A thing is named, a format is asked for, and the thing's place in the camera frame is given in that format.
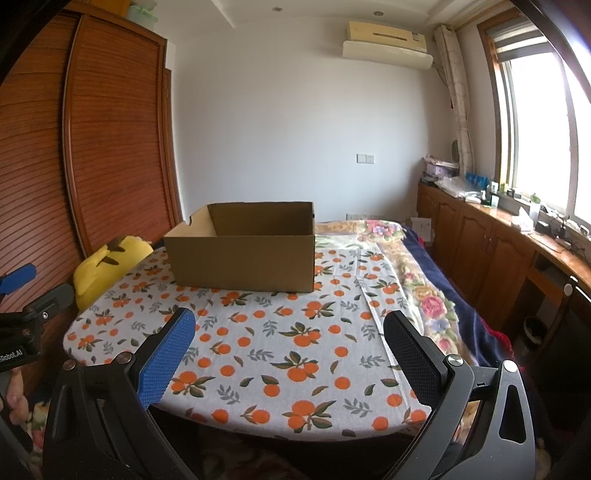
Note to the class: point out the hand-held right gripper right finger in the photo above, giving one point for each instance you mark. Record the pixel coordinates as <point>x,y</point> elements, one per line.
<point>411,350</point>

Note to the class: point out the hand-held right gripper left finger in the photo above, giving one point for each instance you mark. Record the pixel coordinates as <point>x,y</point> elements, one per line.
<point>168,357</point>

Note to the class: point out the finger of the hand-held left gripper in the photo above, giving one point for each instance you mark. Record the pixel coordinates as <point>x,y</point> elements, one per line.
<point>18,276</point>
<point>51,300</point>

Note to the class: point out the brown cardboard box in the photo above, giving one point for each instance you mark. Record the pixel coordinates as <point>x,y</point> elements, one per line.
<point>240,263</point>

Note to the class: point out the person's left hand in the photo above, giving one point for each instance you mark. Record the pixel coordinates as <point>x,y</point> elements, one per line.
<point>16,392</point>

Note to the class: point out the yellow plush toy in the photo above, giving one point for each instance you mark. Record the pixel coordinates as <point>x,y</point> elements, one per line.
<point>101,272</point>

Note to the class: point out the floral blanket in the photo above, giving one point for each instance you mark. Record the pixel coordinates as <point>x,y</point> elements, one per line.
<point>415,286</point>

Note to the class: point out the navy blue blanket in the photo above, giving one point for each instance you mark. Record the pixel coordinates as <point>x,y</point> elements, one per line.
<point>452,281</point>

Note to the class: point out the orange fruit print cloth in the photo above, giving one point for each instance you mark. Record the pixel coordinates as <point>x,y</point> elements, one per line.
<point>277,332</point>

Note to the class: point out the white paper box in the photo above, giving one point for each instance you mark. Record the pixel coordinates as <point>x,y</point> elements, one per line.
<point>422,229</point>

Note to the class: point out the brown wooden window cabinet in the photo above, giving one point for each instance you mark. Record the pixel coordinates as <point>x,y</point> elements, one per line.
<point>480,249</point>

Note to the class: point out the dark round trash bin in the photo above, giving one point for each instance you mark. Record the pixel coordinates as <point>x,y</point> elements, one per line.
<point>535,332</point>

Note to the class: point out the brown wooden slatted wardrobe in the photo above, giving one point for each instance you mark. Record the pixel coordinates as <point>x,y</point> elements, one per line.
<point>106,138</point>

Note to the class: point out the clear plastic bag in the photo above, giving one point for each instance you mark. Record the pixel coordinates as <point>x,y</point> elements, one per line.
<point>457,184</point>

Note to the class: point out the white tissue pack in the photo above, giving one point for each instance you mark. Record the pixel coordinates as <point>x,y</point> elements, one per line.
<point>526,219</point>

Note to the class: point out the purple box stack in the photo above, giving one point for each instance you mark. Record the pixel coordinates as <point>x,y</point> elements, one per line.
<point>436,170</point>

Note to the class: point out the row of small blue boxes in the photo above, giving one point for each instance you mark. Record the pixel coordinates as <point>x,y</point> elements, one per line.
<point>475,177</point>

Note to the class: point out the grey oval object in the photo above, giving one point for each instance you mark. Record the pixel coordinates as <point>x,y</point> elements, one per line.
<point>455,148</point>

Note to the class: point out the wooden framed window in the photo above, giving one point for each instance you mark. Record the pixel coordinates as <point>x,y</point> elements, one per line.
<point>540,129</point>

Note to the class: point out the patterned beige curtain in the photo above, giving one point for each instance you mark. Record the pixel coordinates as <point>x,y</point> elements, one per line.
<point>457,92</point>

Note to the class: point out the green storage container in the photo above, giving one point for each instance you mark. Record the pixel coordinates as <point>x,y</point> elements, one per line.
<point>144,14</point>

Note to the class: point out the white wall switch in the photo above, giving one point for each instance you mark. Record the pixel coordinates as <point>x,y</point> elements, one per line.
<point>365,159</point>

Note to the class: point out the cream wall air conditioner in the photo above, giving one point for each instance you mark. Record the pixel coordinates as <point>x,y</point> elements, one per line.
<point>388,46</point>

